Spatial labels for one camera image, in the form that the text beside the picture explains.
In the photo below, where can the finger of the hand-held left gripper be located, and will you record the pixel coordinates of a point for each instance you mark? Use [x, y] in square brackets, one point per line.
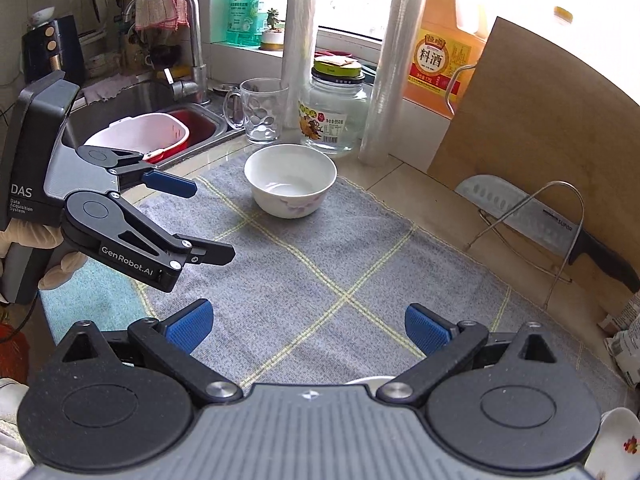
[212, 254]
[172, 184]

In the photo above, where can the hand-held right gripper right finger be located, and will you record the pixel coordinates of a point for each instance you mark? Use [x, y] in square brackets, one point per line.
[427, 327]

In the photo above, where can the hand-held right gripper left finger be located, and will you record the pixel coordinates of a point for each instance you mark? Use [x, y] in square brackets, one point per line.
[190, 325]

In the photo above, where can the white bowl faint purple flowers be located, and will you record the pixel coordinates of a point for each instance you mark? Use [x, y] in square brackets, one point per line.
[290, 197]

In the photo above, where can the white flower plate stained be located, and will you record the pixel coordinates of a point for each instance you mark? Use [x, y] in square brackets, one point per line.
[620, 442]

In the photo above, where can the person's left hand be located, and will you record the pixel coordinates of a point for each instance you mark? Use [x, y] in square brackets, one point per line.
[30, 236]

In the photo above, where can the white strainer basket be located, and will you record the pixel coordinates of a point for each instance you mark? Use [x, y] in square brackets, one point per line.
[145, 132]

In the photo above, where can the red plastic basin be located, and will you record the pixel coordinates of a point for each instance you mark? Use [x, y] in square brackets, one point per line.
[200, 127]

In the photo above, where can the grey rag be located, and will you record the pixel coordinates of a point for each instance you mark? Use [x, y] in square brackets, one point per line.
[102, 92]

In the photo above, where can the stainless steel sink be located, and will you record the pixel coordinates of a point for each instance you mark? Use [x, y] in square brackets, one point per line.
[125, 100]

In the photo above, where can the black kitchen appliance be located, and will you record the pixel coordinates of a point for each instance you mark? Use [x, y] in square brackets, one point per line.
[52, 55]

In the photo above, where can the grey teal checked dish towel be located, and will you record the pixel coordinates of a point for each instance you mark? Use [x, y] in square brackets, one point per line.
[325, 270]

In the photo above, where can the clear glass mug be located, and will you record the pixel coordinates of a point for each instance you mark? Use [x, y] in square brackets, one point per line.
[262, 110]

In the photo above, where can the steel faucet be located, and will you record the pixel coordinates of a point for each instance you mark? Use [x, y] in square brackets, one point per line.
[195, 50]

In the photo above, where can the glass jar yellow green lid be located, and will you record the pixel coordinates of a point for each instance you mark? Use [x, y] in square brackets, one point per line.
[335, 120]

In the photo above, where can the white paper towel roll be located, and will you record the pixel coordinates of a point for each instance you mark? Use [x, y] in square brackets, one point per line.
[297, 60]

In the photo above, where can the small potted plant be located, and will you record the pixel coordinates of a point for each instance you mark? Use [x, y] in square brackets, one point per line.
[272, 38]

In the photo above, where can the pink white dishcloth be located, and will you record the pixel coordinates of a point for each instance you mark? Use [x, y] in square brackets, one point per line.
[160, 7]

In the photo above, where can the red object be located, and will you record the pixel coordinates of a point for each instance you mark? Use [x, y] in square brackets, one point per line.
[12, 355]

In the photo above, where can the green dish soap bottle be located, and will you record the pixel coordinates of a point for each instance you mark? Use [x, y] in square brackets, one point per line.
[242, 15]

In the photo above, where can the white blue food bag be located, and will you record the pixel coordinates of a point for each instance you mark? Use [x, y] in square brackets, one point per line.
[625, 350]

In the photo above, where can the white fabric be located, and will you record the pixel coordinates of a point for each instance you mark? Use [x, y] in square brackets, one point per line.
[12, 420]

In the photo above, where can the tall clear plastic wrap roll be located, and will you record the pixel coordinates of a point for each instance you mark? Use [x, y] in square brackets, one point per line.
[390, 85]

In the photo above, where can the bamboo cutting board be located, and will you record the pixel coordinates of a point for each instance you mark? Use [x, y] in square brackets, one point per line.
[540, 110]

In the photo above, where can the orange cooking wine jug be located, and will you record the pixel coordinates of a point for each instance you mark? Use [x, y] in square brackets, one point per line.
[440, 60]

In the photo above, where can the yellow capped bottle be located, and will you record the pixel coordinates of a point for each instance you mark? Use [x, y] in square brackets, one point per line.
[563, 15]

